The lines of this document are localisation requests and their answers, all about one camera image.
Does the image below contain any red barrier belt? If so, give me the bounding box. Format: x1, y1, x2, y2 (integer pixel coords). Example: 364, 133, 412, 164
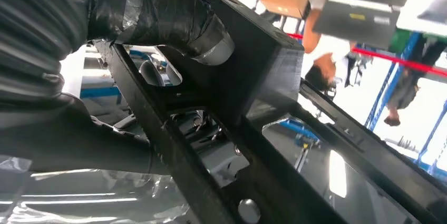
286, 32, 447, 77

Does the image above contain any green plastic crate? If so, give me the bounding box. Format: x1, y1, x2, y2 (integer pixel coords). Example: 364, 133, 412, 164
388, 27, 413, 55

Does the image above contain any brown cardboard box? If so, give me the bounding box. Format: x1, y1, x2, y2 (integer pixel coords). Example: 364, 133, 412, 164
260, 0, 310, 20

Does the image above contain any person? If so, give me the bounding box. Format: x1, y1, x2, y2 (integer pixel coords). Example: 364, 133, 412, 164
302, 7, 354, 94
383, 35, 447, 128

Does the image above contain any blue metal shelf rack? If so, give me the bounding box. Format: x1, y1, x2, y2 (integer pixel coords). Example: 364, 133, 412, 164
364, 32, 447, 183

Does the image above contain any grey laptop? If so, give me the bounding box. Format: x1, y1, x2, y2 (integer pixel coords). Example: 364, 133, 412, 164
312, 0, 402, 49

